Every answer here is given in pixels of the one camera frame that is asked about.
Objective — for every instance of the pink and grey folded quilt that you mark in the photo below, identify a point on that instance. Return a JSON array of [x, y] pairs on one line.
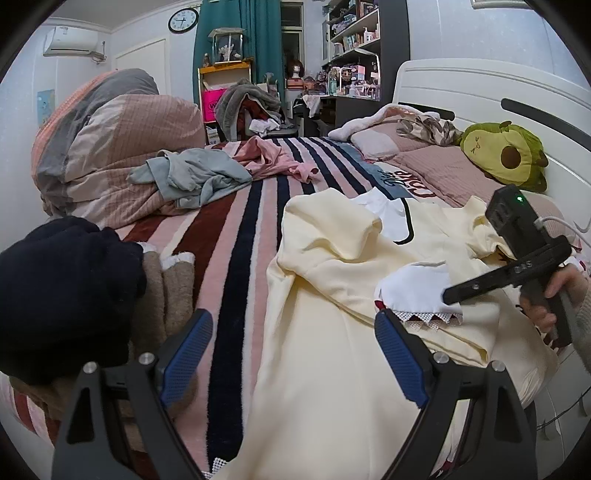
[[115, 138]]

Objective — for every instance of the large pink pillow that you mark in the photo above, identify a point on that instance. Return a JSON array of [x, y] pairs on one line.
[[452, 175]]

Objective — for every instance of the white door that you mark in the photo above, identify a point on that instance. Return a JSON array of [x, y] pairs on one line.
[[141, 64]]

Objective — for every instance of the window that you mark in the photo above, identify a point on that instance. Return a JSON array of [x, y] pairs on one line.
[[291, 32]]

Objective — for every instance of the grey clothing pile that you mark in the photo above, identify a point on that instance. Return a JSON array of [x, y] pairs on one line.
[[240, 106]]

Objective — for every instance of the white crumpled cloth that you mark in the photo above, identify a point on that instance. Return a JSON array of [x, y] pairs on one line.
[[263, 124]]

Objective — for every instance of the floral patterned cloth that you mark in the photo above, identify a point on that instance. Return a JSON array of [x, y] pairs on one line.
[[429, 129]]

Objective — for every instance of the striped printed blanket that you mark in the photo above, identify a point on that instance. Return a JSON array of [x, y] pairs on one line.
[[231, 258]]

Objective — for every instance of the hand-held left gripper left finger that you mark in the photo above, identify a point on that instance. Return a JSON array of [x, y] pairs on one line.
[[189, 355]]

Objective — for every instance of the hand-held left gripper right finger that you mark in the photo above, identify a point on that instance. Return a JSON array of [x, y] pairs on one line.
[[401, 360]]

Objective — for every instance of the person's right hand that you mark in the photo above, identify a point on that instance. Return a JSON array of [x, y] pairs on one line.
[[572, 279]]

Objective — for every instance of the yellow shelf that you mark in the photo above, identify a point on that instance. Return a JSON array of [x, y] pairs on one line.
[[221, 76]]

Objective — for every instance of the white air conditioner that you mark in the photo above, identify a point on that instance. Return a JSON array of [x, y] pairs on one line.
[[74, 41]]

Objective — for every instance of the bright pink bag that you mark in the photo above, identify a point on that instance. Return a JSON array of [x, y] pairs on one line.
[[210, 105]]

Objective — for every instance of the dark shelf unit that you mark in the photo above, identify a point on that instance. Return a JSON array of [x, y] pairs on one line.
[[392, 37]]

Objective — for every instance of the wig on stand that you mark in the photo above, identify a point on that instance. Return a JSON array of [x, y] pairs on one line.
[[295, 69]]

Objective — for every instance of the green avocado plush toy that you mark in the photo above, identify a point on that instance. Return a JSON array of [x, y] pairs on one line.
[[503, 154]]

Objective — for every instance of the black chair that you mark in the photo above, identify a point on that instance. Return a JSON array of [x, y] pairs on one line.
[[288, 128]]

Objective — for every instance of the white fluffy blanket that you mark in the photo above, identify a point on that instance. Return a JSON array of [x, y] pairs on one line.
[[364, 122]]

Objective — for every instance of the white bed headboard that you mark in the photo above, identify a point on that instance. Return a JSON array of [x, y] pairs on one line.
[[461, 83]]

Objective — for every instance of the grey-blue garment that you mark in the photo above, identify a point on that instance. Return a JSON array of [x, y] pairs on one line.
[[203, 173]]

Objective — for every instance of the dark navy folded garment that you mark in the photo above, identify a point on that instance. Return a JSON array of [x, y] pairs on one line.
[[60, 295]]

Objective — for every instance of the teal curtain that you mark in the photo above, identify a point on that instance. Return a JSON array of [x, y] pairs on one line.
[[240, 27]]

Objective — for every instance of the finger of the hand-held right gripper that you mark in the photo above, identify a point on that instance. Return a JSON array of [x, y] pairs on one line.
[[471, 288]]

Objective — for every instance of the cream garment with white collar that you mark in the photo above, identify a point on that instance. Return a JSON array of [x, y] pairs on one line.
[[332, 369]]

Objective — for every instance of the beige fleece garment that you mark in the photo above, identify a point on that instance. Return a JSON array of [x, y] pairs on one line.
[[171, 286]]

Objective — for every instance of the round wall clock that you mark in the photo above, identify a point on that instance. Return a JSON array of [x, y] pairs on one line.
[[183, 21]]

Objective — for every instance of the pink garment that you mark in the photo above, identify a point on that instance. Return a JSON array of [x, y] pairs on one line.
[[272, 157]]

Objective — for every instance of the light blue wall poster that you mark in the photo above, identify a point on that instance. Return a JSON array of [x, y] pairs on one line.
[[45, 106]]

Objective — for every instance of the glass display case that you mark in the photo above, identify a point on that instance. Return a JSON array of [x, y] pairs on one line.
[[227, 46]]

